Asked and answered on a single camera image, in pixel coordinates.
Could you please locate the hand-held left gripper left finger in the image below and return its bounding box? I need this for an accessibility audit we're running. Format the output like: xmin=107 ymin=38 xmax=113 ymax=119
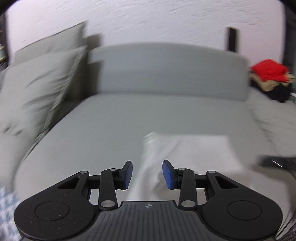
xmin=57 ymin=160 xmax=134 ymax=211

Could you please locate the red folded garment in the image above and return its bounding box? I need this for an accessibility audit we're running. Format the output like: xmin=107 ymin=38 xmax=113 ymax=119
xmin=251 ymin=59 xmax=291 ymax=82

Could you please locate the white shirt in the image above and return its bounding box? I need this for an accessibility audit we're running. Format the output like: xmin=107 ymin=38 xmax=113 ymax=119
xmin=135 ymin=132 xmax=242 ymax=202

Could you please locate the black folded garment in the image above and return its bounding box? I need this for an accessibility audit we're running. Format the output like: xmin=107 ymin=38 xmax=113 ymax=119
xmin=251 ymin=81 xmax=292 ymax=103

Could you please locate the houndstooth patterned fabric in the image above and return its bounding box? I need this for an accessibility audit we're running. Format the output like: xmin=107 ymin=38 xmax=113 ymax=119
xmin=0 ymin=185 xmax=22 ymax=241

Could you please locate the small grey cushion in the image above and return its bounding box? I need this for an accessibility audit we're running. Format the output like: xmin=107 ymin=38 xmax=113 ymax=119
xmin=0 ymin=46 xmax=88 ymax=141

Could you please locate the cluttered dark shelf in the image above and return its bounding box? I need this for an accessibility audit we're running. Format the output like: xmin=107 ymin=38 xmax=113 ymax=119
xmin=0 ymin=13 xmax=10 ymax=71

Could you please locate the grey sofa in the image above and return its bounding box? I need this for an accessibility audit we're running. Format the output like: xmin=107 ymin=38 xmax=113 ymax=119
xmin=0 ymin=42 xmax=296 ymax=233

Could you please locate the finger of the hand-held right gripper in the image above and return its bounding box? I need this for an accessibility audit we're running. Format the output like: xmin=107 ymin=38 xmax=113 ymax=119
xmin=257 ymin=155 xmax=296 ymax=168

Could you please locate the dark window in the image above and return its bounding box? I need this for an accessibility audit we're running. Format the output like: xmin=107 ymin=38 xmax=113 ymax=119
xmin=282 ymin=0 xmax=296 ymax=70

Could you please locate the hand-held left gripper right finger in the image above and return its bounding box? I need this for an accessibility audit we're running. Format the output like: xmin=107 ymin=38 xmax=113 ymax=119
xmin=162 ymin=160 xmax=240 ymax=209

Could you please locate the large grey cushion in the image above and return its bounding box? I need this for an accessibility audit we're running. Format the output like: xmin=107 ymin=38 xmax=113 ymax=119
xmin=13 ymin=21 xmax=89 ymax=69

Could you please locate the stack of folded clothes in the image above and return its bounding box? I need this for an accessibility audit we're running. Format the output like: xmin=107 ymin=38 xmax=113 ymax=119
xmin=250 ymin=71 xmax=296 ymax=92

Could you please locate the black smartphone white case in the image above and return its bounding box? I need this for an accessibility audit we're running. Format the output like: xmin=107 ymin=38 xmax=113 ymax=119
xmin=225 ymin=26 xmax=238 ymax=53

